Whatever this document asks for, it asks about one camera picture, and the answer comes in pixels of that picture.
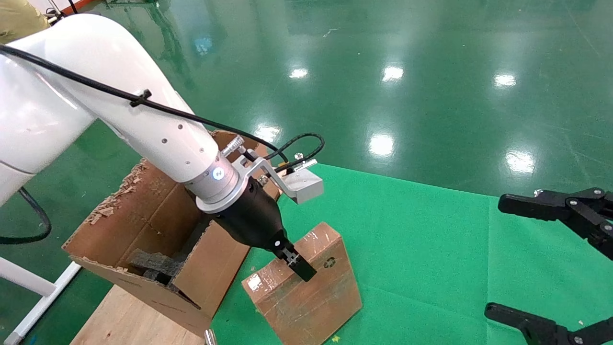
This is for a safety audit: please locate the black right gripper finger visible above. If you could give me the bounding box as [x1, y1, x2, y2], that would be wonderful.
[485, 302, 613, 345]
[498, 188, 613, 262]

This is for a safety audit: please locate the white table leg frame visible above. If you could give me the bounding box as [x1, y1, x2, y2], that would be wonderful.
[0, 258, 83, 345]

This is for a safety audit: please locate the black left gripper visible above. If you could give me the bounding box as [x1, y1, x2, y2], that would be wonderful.
[211, 175, 318, 282]

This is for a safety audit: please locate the large open cardboard carton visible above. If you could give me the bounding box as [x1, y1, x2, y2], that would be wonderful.
[62, 128, 284, 338]

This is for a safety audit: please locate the small taped cardboard box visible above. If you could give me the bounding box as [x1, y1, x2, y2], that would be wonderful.
[241, 221, 363, 345]

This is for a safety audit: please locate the black hanging cable loop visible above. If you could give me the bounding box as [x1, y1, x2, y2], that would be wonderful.
[0, 186, 52, 246]

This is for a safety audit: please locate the black foam block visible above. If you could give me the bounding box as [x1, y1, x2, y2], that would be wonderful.
[128, 248, 186, 288]

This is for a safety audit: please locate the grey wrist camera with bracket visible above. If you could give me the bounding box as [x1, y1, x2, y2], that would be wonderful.
[244, 154, 325, 206]

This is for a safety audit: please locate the person in yellow shirt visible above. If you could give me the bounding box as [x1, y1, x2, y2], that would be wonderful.
[0, 0, 51, 45]

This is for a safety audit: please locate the green table cloth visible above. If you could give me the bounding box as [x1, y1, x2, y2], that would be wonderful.
[210, 162, 613, 345]

